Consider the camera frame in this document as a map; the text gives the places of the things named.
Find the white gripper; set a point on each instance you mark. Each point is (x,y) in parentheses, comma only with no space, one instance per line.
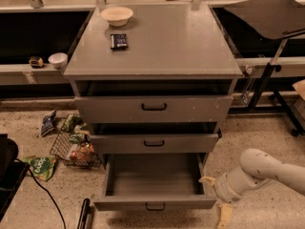
(223,188)

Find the grey bottom drawer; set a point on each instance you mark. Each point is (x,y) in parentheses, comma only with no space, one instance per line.
(153,182)

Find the grey drawer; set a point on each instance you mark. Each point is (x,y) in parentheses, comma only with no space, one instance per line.
(140,144)
(145,109)
(153,182)

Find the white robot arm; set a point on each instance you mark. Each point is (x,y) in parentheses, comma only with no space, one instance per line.
(255,169)

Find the grey middle drawer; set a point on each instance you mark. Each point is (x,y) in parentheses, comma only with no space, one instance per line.
(140,144)

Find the grey drawer cabinet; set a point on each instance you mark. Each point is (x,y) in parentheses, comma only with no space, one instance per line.
(173,50)

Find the grey top drawer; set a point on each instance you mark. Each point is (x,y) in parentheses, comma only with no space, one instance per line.
(145,109)

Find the red orange packet in basket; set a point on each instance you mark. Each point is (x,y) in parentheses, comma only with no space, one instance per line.
(82,152)

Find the green packet in basket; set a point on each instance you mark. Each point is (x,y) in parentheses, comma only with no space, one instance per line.
(70,122)

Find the green snack bag on floor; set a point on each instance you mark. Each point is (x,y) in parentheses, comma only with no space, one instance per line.
(42,167)

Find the dark blue snack packet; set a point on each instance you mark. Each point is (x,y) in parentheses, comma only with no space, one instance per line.
(119,42)

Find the blue snack bag on floor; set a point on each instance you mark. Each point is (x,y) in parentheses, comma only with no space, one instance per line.
(48,123)

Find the black tray stand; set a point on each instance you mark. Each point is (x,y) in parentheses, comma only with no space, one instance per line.
(267,39)

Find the beige paper bowl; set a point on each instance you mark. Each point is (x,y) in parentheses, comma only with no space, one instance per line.
(117,16)

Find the black equipment at left edge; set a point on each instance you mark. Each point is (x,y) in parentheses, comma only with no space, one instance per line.
(12,172)

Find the small white cup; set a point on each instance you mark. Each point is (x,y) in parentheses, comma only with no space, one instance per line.
(58,60)

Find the yellow black tape measure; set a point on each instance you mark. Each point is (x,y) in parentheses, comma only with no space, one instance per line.
(36,62)

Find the black handle object on floor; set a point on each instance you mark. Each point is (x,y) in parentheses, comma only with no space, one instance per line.
(85,209)

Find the black wire basket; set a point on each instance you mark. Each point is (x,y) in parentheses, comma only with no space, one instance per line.
(63,143)

